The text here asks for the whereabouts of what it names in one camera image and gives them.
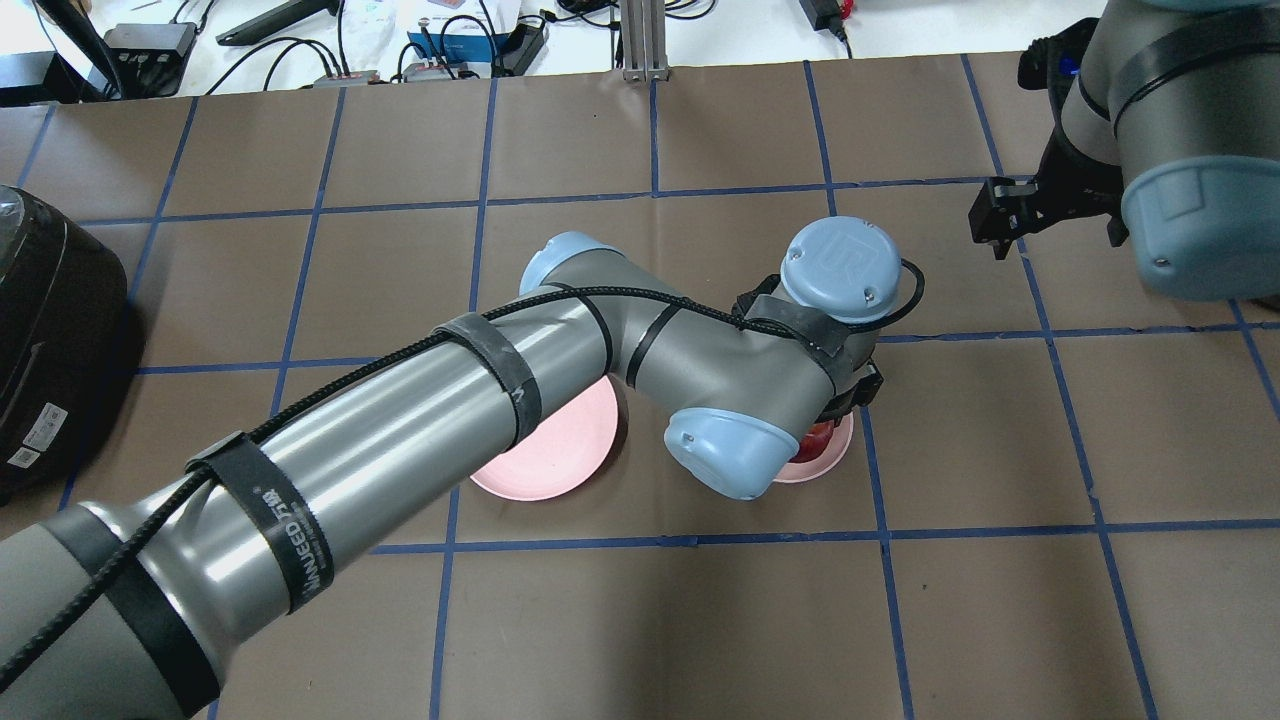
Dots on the pink plate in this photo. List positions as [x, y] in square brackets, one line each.
[562, 454]

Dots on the aluminium frame post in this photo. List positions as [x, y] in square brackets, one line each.
[643, 36]

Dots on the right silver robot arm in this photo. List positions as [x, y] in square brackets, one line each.
[1166, 122]

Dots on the pink bowl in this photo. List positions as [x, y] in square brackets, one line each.
[801, 473]

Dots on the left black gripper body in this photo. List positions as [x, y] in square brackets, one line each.
[864, 389]

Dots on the blue white box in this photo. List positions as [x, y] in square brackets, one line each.
[464, 46]

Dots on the black handheld tool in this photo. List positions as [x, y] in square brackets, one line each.
[267, 24]

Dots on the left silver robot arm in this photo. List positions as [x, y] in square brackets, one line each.
[134, 611]

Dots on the red yellow apple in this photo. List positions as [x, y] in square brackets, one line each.
[815, 442]

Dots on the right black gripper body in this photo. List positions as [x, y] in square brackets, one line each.
[1082, 184]

